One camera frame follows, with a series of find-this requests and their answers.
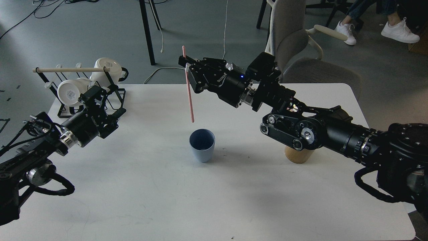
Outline cardboard box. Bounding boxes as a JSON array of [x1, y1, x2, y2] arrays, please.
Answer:
[[408, 34, 428, 56]]

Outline white mug lower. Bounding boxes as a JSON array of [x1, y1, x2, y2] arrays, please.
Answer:
[[57, 77, 90, 107]]

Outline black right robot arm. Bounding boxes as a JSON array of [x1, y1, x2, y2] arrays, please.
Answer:
[[178, 52, 428, 220]]

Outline pink chopstick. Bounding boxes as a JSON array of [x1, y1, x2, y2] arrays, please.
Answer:
[[184, 63, 195, 123]]

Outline white mug upper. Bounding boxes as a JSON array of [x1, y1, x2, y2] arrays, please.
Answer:
[[89, 58, 129, 87]]

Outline blue cup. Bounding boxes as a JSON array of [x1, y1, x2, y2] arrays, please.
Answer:
[[189, 129, 215, 163]]

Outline white cable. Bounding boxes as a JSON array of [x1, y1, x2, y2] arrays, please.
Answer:
[[143, 0, 231, 84]]

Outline black table leg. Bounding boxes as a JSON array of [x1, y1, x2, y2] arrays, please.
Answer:
[[138, 0, 162, 66]]

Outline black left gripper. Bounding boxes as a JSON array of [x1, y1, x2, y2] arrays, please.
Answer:
[[62, 86, 126, 148]]

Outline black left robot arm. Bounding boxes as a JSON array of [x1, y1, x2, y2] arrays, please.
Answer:
[[0, 84, 126, 225]]

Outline bamboo cylinder holder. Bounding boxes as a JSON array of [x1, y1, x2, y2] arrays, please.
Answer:
[[285, 146, 315, 164]]

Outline grey office chair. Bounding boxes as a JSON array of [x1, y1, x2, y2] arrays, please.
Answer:
[[265, 0, 362, 97]]

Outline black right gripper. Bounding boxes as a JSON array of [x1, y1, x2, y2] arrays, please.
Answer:
[[178, 56, 250, 108]]

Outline white mug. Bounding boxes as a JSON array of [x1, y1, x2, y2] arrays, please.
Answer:
[[57, 77, 90, 107], [89, 58, 129, 87]]

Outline white sneaker right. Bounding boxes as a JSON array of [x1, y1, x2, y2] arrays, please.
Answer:
[[381, 17, 420, 43]]

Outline black wire mug rack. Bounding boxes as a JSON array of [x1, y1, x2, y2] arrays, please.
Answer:
[[32, 63, 126, 118]]

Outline black floor cables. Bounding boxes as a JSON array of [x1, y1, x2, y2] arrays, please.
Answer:
[[0, 0, 100, 39]]

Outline white sneaker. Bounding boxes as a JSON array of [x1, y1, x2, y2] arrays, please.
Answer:
[[381, 17, 420, 43], [335, 21, 356, 46]]

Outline white sneaker left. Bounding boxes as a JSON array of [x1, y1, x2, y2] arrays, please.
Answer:
[[335, 21, 356, 46]]

